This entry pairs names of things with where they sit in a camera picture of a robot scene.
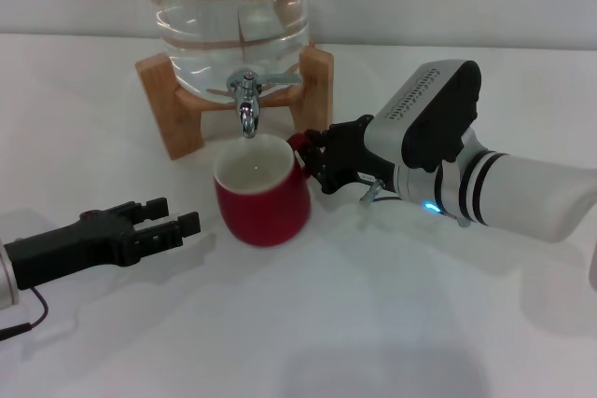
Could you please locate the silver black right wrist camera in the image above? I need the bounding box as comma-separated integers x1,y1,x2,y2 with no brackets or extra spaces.
366,60,482,173

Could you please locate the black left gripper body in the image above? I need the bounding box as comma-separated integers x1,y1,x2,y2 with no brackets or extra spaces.
5,210,141,291

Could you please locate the grey right wrist connector cable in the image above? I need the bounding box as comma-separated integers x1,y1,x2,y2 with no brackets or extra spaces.
357,178,407,208

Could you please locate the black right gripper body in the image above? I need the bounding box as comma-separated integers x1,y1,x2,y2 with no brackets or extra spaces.
319,114,397,195

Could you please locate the chrome faucet tap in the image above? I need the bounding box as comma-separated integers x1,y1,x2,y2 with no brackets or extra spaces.
227,69,302,139

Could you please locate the red cup with white inside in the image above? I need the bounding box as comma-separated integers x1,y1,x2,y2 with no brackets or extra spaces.
213,131,312,248

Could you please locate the wooden dispenser stand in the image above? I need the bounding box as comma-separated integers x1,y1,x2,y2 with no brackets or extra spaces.
134,42,335,160

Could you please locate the clear glass water dispenser jar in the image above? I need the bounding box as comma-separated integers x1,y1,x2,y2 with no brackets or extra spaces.
142,0,312,105

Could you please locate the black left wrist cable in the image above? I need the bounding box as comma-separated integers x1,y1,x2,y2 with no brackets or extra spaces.
0,286,50,341

